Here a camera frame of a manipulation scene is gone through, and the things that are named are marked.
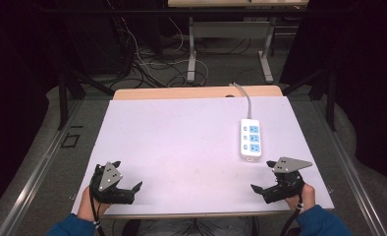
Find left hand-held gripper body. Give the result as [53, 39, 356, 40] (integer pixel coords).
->
[89, 161, 135, 206]

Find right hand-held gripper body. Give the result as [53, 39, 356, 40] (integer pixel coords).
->
[262, 156, 313, 205]

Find person's right hand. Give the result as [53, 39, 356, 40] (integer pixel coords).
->
[284, 183, 316, 212]

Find person's left hand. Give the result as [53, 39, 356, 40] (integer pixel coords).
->
[76, 185, 113, 223]

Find white power strip blue sockets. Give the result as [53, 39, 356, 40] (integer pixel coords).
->
[239, 117, 262, 163]

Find square floor socket cover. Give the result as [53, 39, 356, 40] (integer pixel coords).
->
[60, 133, 82, 149]

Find white table mat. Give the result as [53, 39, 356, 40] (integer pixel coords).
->
[71, 95, 336, 216]

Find person's grey trousers lap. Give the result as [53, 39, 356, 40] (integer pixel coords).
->
[122, 216, 259, 236]

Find black metal stand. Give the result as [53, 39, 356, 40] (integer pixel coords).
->
[280, 67, 339, 133]
[57, 63, 116, 131]

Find desk with white legs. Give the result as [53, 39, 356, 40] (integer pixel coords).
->
[167, 0, 310, 85]

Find black horizontal bar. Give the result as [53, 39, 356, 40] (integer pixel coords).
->
[38, 7, 350, 15]

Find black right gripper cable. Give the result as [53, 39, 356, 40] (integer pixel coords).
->
[279, 195, 304, 236]

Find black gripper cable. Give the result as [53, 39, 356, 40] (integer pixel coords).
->
[88, 185, 107, 236]
[279, 195, 304, 236]

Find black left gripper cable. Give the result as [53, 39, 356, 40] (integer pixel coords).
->
[88, 185, 107, 236]

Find grey power strip cable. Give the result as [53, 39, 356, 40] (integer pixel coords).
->
[228, 82, 253, 120]

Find metal floor rail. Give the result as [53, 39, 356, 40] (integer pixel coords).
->
[0, 98, 85, 236]
[311, 99, 387, 236]

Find black floor cable tangle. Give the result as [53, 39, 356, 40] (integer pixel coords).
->
[106, 19, 195, 89]

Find white floor cable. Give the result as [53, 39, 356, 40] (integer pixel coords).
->
[120, 16, 210, 88]

